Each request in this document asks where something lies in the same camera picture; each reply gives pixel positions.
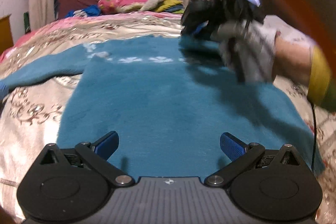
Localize teal fleece sweater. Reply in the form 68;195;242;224
2;36;324;178

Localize right forearm yellow sleeve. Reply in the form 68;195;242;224
272;36;335;113

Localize blue clothes on sofa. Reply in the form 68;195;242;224
65;5;101;18

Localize right hand grey glove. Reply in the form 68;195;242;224
212;20;277;83

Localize yellow folded blanket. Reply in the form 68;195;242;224
153;0;184;14

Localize floral satin bedspread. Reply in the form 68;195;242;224
1;12;335;223

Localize wooden bedside cabinet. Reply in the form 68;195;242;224
0;14;14;54

